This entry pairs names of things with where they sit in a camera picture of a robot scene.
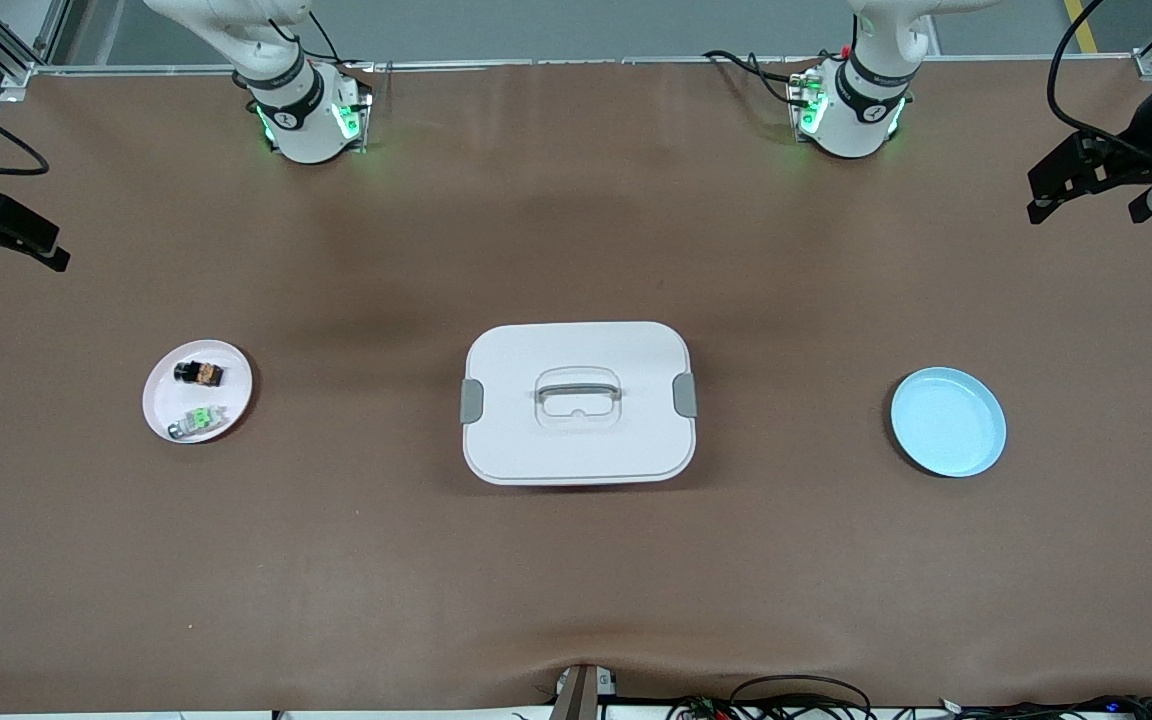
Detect pale pink round plate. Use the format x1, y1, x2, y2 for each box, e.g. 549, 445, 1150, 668
142, 340, 255, 445

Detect light blue round plate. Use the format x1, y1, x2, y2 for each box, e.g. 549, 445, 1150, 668
889, 366, 1008, 479

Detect white lidded storage box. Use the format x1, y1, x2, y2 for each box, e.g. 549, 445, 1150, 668
460, 321, 699, 487

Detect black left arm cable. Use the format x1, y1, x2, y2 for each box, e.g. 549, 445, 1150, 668
1046, 0, 1152, 151

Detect green push button switch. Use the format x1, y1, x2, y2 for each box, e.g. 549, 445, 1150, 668
167, 403, 229, 441

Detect black base cables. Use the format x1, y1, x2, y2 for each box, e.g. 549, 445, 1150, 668
704, 48, 817, 106

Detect black cable bundle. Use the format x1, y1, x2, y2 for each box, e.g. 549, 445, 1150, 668
666, 675, 877, 720
936, 693, 1152, 720

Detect metal table edge bracket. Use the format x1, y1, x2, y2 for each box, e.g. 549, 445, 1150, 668
549, 663, 619, 720

